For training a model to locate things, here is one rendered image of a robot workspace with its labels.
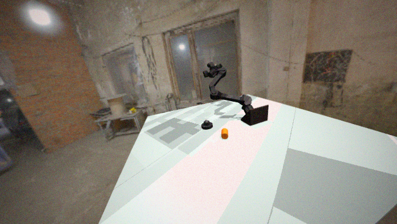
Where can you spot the orange cylinder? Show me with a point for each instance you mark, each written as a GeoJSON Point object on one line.
{"type": "Point", "coordinates": [224, 133]}

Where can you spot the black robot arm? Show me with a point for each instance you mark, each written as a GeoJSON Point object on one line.
{"type": "Point", "coordinates": [220, 73]}

